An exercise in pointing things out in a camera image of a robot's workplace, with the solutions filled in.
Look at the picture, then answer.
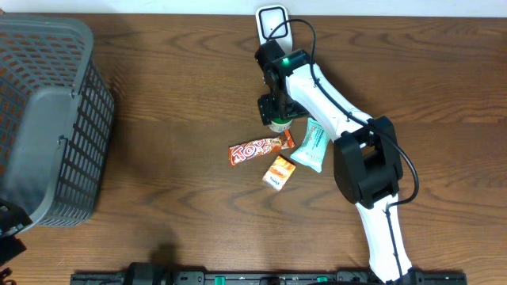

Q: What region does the green lid jar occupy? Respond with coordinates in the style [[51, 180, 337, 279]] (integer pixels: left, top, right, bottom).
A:
[[269, 119, 293, 133]]

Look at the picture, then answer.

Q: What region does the mint green wipes pack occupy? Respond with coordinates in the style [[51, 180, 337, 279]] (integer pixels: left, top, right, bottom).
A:
[[290, 117, 330, 173]]

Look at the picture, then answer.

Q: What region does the red snack wrapper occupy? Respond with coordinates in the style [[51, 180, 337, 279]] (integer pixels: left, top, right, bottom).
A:
[[228, 130, 295, 166]]

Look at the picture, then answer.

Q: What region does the orange small box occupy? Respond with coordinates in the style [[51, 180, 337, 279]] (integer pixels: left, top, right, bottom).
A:
[[262, 156, 295, 191]]

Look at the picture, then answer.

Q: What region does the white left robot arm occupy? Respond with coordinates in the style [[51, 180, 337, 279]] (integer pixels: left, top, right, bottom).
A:
[[1, 199, 32, 284]]

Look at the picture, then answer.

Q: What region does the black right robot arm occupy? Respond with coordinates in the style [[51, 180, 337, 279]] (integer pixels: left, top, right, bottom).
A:
[[255, 40, 412, 283]]

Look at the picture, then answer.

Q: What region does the white barcode scanner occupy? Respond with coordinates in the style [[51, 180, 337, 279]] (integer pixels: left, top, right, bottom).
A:
[[255, 4, 293, 54]]

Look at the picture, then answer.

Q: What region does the dark grey plastic basket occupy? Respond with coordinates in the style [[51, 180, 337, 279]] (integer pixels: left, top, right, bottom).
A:
[[1, 14, 115, 227]]

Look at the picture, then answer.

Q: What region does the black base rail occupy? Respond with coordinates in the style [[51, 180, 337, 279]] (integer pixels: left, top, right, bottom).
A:
[[71, 260, 468, 285]]

